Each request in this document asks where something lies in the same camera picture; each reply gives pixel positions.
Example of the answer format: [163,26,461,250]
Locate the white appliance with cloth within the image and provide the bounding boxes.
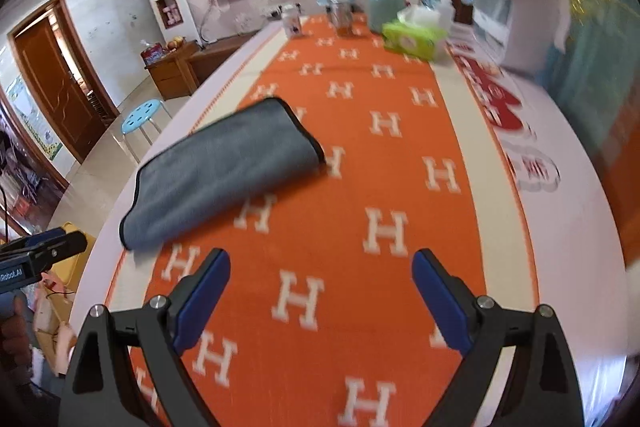
[472,0,572,77]

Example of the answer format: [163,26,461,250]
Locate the person's left hand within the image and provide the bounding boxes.
[1,293,32,386]

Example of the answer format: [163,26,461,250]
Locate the green tissue pack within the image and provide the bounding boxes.
[382,4,448,62]

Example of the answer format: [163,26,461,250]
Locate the wooden sliding glass door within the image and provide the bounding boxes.
[539,0,639,265]

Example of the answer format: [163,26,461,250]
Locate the teal ceramic canister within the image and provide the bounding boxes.
[368,0,407,34]

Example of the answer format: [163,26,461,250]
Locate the yellow plastic stool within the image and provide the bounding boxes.
[46,232,96,303]

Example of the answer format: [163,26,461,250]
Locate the wooden TV cabinet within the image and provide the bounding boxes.
[145,31,256,100]

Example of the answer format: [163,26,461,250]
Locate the orange H-pattern table runner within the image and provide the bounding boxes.
[108,15,538,426]

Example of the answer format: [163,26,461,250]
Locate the glass jar amber liquid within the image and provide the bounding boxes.
[329,0,352,37]

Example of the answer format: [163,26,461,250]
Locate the blue round stool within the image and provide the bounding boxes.
[120,98,172,164]

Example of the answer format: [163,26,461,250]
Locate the brown wooden door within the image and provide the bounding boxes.
[8,0,119,162]

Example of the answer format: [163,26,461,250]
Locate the clear plastic bottle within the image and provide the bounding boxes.
[434,0,456,31]

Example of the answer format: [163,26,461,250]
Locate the purple and grey towel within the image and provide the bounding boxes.
[119,98,326,251]

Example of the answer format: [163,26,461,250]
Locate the white pill bottle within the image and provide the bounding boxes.
[281,4,303,39]

